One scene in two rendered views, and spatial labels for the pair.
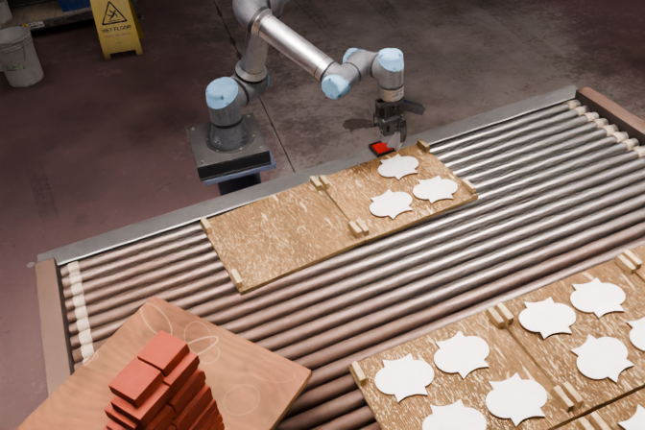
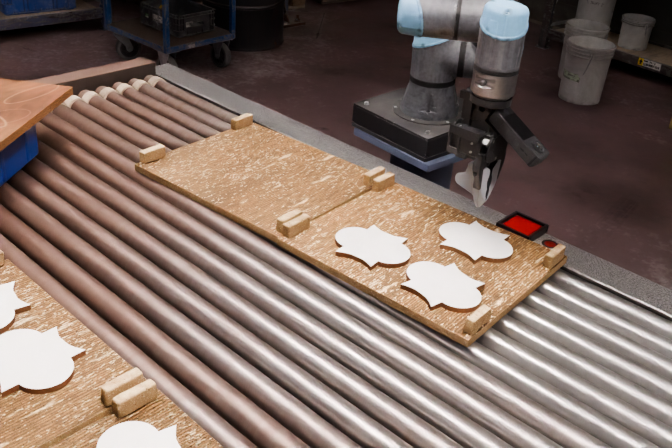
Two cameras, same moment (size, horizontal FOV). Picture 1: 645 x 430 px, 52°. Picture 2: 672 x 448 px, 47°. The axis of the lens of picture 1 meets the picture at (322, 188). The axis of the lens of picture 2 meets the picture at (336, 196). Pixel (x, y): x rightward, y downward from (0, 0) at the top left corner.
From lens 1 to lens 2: 1.66 m
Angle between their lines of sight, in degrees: 50
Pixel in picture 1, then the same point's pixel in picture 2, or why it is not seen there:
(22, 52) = (586, 64)
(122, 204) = not seen: hidden behind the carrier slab
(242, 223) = (264, 145)
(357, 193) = (382, 216)
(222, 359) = not seen: outside the picture
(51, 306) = (82, 74)
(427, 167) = (503, 272)
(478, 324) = (109, 375)
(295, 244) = (240, 185)
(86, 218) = not seen: hidden behind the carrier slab
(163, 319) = (33, 96)
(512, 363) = (16, 426)
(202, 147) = (394, 97)
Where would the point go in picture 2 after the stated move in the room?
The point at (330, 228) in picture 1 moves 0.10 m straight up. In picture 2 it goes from (286, 206) to (288, 160)
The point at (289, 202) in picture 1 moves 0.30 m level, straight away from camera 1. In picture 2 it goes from (326, 168) to (435, 146)
